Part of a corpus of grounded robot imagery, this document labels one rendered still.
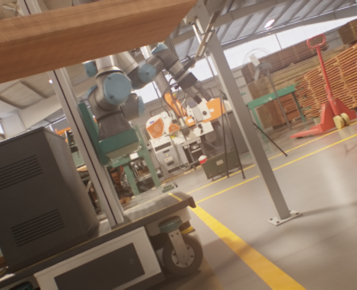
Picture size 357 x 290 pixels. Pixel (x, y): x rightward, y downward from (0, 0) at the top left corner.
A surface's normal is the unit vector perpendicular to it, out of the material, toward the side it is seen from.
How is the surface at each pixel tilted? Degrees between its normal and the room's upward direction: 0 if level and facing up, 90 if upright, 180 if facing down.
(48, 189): 90
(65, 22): 90
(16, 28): 90
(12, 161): 90
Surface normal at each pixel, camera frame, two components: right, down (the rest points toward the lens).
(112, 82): 0.52, -0.08
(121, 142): 0.13, -0.07
